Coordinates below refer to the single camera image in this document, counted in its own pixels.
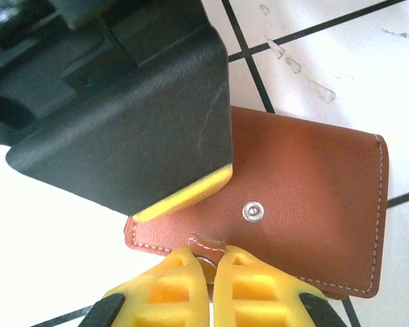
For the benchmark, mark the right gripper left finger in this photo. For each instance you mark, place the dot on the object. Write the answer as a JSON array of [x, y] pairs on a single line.
[[163, 299]]

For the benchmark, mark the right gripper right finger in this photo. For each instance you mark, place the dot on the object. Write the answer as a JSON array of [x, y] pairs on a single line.
[[259, 299]]

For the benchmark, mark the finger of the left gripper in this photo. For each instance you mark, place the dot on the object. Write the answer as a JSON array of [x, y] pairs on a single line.
[[139, 146]]

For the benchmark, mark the brown leather card holder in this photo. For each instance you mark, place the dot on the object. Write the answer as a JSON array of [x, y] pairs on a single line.
[[310, 170]]

